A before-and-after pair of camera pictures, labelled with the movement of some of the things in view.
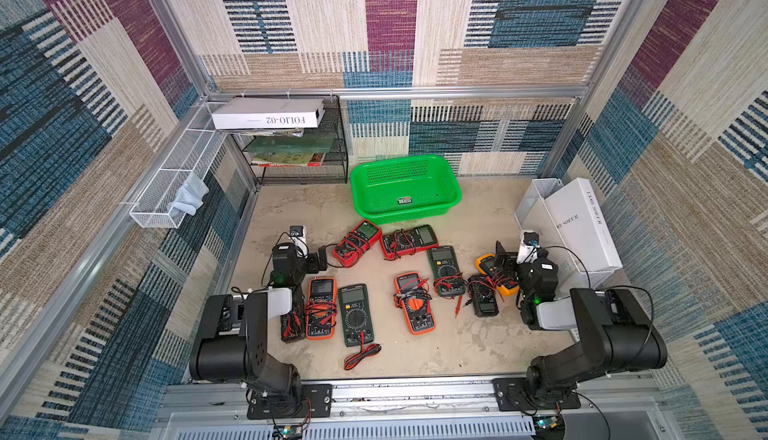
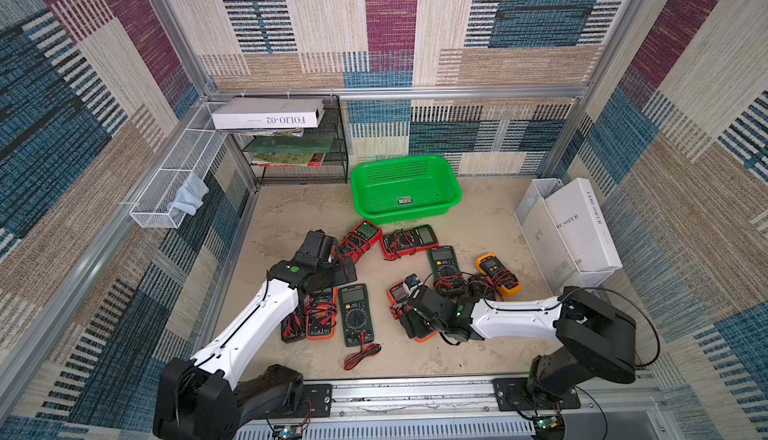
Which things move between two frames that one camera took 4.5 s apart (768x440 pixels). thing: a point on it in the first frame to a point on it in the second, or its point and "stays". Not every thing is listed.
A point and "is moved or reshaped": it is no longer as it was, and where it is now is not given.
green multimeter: (446, 270) stays
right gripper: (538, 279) to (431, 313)
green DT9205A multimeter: (356, 312) stays
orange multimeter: (409, 292) is moved or reshaped
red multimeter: (347, 252) stays
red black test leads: (366, 351) stays
